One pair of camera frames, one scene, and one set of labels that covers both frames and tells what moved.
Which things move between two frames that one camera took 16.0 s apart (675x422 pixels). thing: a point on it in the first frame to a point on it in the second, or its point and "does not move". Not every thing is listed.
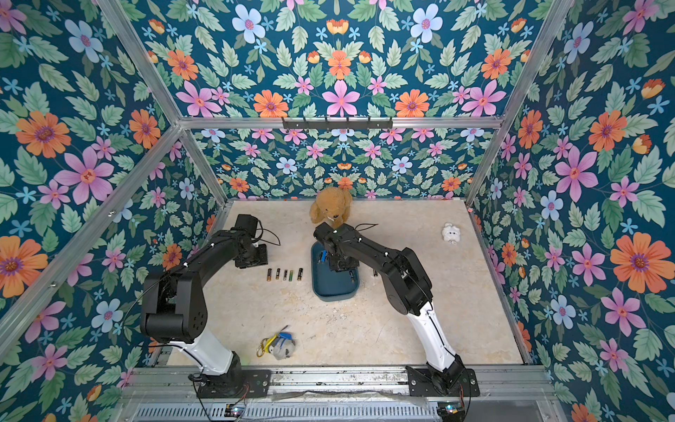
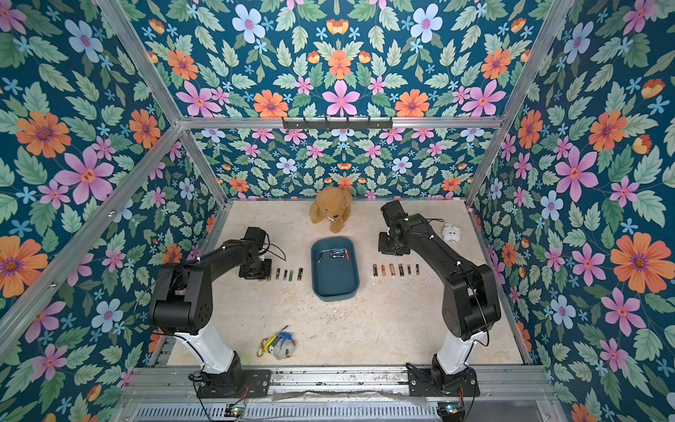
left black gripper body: (257, 256) to (263, 269)
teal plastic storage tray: (329, 284) does not move
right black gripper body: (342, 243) to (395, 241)
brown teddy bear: (332, 207) does not move
